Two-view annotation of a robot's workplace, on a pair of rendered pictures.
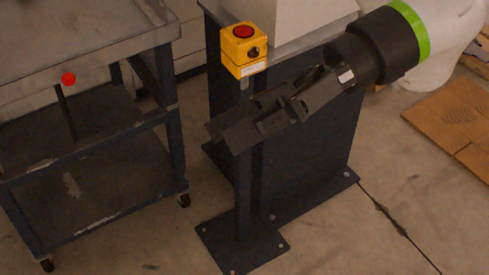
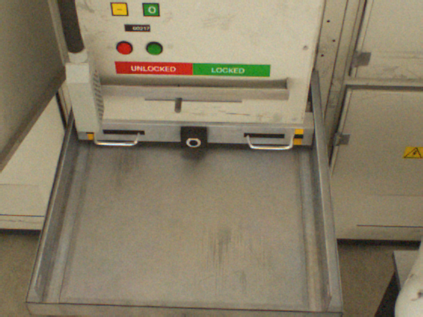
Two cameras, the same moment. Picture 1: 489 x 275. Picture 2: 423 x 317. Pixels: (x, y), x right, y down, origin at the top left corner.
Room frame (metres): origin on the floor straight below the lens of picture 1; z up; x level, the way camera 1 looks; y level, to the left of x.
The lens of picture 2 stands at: (0.45, 0.06, 1.99)
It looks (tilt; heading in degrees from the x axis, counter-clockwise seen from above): 50 degrees down; 33
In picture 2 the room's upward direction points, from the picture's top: straight up
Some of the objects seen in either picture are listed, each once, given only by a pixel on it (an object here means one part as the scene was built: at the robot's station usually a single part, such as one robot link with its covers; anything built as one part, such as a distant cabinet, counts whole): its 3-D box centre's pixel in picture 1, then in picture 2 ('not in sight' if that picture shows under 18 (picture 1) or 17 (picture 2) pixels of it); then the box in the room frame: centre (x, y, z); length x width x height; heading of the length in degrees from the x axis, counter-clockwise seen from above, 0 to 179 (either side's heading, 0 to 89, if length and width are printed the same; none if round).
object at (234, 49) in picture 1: (243, 49); not in sight; (0.91, -0.01, 0.85); 0.08 x 0.08 x 0.10; 31
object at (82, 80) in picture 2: not in sight; (85, 89); (1.07, 0.77, 1.09); 0.08 x 0.05 x 0.17; 31
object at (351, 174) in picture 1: (279, 161); not in sight; (1.26, -0.16, 0.01); 0.50 x 0.44 x 0.02; 33
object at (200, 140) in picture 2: not in sight; (193, 138); (1.21, 0.62, 0.90); 0.06 x 0.03 x 0.05; 121
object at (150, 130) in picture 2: not in sight; (194, 125); (1.25, 0.64, 0.90); 0.54 x 0.05 x 0.06; 121
